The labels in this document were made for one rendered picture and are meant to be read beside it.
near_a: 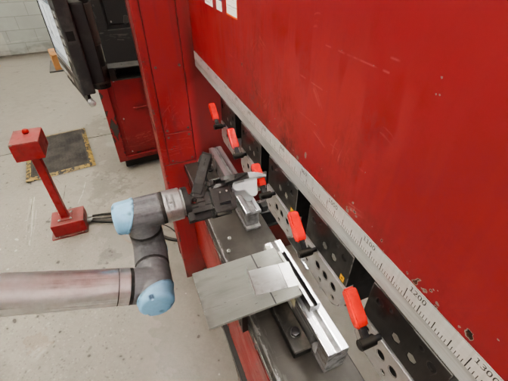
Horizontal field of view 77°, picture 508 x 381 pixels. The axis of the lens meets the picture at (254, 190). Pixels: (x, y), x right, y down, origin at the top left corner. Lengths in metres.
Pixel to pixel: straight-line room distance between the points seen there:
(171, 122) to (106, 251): 1.32
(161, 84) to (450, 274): 1.26
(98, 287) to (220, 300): 0.34
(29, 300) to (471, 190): 0.68
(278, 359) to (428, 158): 0.71
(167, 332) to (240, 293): 1.18
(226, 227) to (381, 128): 0.91
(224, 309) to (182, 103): 0.93
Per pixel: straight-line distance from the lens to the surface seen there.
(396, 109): 0.43
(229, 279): 0.95
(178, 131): 1.54
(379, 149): 0.46
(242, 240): 1.21
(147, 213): 0.73
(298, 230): 0.67
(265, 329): 1.01
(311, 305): 0.91
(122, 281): 0.70
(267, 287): 0.93
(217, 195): 0.74
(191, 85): 1.47
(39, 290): 0.70
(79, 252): 2.64
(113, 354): 2.08
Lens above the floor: 1.76
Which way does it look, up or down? 38 degrees down
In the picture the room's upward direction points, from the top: straight up
